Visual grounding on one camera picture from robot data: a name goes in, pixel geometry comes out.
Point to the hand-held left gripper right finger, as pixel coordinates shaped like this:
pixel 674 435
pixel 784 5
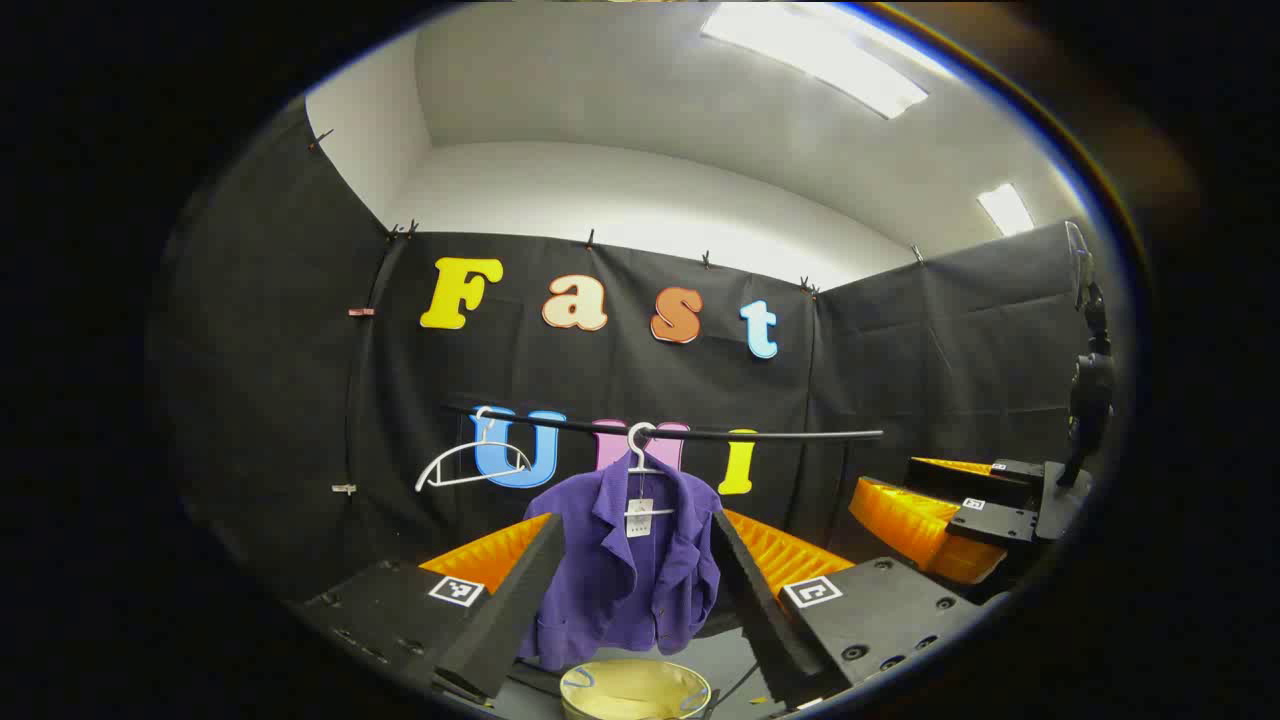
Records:
pixel 765 610

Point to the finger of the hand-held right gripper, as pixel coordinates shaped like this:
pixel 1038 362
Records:
pixel 990 522
pixel 960 475

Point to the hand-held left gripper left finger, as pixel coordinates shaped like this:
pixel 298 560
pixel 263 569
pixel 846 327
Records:
pixel 510 610

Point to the purple jacket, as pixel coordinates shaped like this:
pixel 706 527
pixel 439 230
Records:
pixel 600 570

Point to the cream laundry hamper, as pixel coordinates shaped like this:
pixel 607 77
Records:
pixel 630 690

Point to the white plastic hanger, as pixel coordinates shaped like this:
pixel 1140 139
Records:
pixel 447 460
pixel 637 455

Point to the small ceiling light panel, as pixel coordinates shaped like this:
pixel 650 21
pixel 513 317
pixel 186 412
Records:
pixel 1005 208

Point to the black backdrop cloth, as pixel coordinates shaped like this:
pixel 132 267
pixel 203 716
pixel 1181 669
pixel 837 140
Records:
pixel 620 370

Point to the black clothes rail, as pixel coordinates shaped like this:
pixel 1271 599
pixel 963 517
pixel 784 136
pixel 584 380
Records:
pixel 780 435

